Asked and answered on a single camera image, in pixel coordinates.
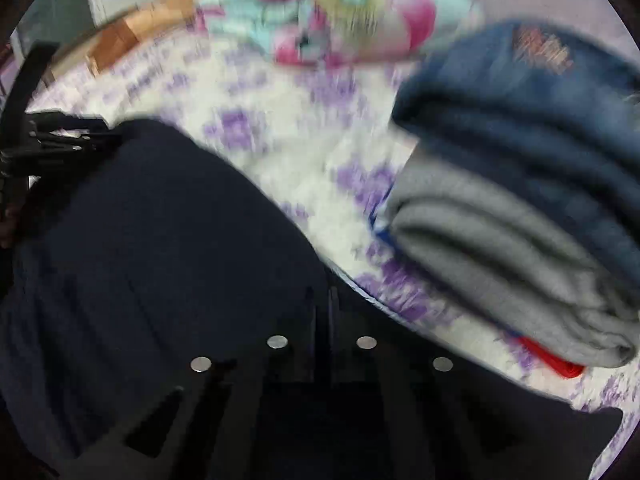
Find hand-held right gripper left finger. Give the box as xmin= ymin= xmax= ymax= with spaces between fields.
xmin=65 ymin=285 xmax=323 ymax=480

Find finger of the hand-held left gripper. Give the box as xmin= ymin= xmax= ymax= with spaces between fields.
xmin=29 ymin=112 xmax=118 ymax=163

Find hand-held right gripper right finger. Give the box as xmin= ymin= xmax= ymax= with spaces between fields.
xmin=326 ymin=285 xmax=566 ymax=480

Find dark navy pants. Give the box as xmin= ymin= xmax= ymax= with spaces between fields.
xmin=0 ymin=117 xmax=626 ymax=480

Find folded grey pants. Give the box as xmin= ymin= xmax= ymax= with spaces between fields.
xmin=384 ymin=152 xmax=640 ymax=370

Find wooden headboard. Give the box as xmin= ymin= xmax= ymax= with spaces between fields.
xmin=50 ymin=0 xmax=281 ymax=77

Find purple floral bed sheet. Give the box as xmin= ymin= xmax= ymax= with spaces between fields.
xmin=25 ymin=32 xmax=640 ymax=413

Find red cloth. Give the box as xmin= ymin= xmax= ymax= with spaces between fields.
xmin=516 ymin=336 xmax=587 ymax=380

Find folded blue jeans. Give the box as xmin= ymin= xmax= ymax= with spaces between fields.
xmin=391 ymin=19 xmax=640 ymax=283

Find colourful printed pillow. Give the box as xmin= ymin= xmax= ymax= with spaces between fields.
xmin=196 ymin=0 xmax=487 ymax=67

